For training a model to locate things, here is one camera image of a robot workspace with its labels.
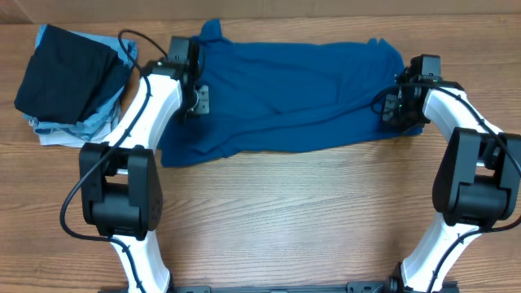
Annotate blue polo shirt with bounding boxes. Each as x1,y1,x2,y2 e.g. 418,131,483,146
160,20,405,168

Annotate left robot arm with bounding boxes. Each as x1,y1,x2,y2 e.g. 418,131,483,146
72,37,209,292

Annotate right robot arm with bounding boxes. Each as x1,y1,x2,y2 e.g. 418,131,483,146
371,55,520,292

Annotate folded light blue jeans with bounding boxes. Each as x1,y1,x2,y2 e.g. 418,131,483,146
23,32,138,136

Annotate folded black garment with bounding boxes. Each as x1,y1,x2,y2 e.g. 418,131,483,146
14,25,130,125

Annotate folded white garment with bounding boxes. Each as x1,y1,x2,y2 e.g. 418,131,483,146
38,106,121,147

